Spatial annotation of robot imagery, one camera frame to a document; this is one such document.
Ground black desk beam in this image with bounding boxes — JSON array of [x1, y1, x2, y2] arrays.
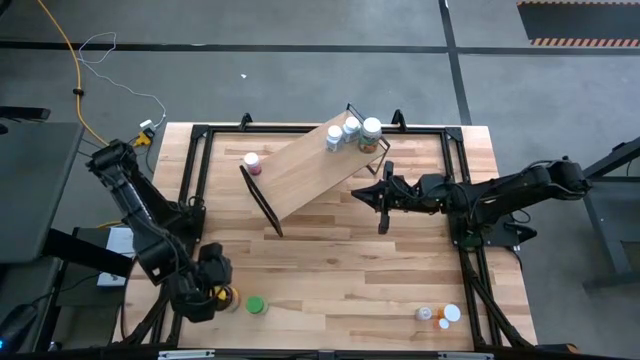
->
[[42, 227, 136, 279]]

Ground pink bottle white cap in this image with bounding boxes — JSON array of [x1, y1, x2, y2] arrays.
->
[[243, 152, 263, 177]]

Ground bottle with green cap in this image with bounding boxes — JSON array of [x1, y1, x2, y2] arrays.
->
[[245, 295, 270, 316]]

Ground silver aluminium bar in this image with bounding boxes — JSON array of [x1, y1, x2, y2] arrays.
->
[[437, 351, 495, 360], [157, 349, 216, 360]]

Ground gummy jar white lid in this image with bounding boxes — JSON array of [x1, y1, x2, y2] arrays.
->
[[357, 116, 384, 155]]

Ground wooden shelf black metal frame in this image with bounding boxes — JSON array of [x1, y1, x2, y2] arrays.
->
[[238, 102, 392, 238]]

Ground white bottle teal label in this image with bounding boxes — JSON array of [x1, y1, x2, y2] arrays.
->
[[325, 124, 345, 154]]

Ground thin white cable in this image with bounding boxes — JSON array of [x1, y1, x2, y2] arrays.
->
[[76, 31, 168, 130]]

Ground wide orange bottle white cap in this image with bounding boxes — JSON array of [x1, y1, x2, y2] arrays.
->
[[435, 303, 462, 324]]

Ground black computer mouse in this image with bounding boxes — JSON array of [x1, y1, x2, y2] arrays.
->
[[0, 302, 40, 351]]

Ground grey metal table frame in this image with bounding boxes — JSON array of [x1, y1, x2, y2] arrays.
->
[[582, 134, 640, 291]]

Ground black flat bar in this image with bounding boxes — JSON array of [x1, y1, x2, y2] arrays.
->
[[0, 105, 52, 122]]

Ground black mat hazard stripes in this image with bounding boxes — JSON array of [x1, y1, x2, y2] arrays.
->
[[516, 0, 640, 49]]

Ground large amber bottle yellow cap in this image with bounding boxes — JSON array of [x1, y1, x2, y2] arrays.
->
[[212, 284, 241, 314]]

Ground black side table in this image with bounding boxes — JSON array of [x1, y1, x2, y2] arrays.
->
[[0, 257, 124, 354]]

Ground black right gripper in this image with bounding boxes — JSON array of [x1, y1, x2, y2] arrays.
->
[[350, 160, 444, 236]]

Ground white bottle blue label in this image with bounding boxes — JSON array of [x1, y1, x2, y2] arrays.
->
[[342, 116, 362, 144]]

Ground black table frame rails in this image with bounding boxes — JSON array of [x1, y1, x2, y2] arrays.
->
[[112, 112, 539, 351]]

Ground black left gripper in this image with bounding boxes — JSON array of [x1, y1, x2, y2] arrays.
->
[[191, 242, 234, 322]]

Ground grey desk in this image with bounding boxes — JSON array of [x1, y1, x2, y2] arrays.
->
[[0, 119, 84, 265]]

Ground yellow cable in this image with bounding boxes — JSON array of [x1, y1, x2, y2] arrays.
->
[[35, 0, 151, 149]]

